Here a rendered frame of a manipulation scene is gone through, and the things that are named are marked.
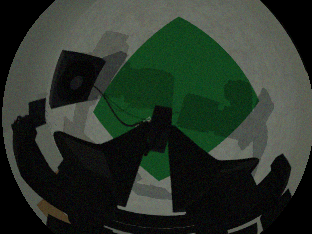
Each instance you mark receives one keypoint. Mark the green circuit board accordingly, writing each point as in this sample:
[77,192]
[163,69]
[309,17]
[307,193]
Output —
[183,68]

